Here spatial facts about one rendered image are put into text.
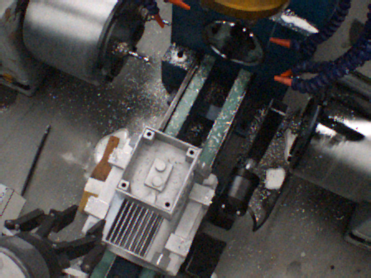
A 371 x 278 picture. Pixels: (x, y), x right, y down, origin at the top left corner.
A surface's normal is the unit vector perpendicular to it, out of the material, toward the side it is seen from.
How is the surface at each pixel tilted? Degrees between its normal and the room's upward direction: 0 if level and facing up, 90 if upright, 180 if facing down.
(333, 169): 66
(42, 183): 0
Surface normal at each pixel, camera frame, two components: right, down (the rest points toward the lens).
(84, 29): -0.23, 0.26
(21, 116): 0.04, -0.36
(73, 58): -0.38, 0.66
